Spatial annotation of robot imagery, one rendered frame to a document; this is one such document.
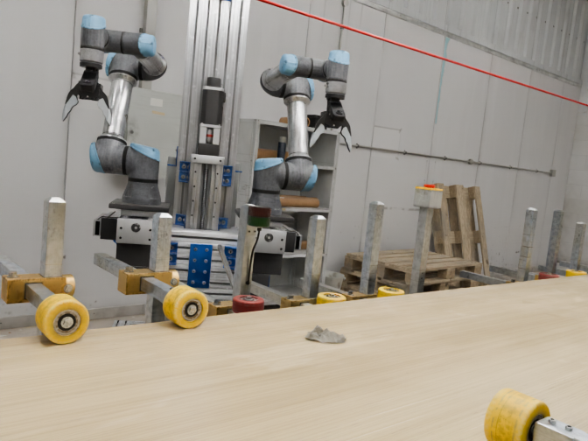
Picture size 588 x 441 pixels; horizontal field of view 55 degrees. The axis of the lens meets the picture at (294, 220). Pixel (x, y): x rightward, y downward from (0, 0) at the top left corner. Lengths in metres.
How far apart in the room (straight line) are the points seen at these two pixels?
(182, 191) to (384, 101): 3.75
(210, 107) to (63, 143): 1.86
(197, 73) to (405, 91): 3.96
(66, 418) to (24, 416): 0.05
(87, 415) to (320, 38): 4.73
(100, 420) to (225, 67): 1.89
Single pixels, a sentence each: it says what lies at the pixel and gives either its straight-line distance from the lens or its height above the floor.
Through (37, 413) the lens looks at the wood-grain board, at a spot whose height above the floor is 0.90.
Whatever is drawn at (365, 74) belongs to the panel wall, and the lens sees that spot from 5.72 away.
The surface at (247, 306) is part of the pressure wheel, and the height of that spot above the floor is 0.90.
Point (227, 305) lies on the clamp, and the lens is 1.51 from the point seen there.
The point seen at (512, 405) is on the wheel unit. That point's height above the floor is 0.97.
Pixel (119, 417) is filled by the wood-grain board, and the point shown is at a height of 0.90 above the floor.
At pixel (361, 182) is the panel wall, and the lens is 5.74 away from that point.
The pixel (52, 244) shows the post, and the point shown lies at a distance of 1.29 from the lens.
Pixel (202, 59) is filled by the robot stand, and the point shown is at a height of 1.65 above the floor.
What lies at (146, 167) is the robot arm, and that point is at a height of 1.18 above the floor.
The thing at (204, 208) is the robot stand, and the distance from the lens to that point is 2.40.
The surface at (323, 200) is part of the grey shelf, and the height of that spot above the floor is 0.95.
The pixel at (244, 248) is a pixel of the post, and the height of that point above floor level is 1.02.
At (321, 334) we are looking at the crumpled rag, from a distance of 1.20.
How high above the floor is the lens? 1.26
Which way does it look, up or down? 6 degrees down
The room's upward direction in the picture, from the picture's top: 6 degrees clockwise
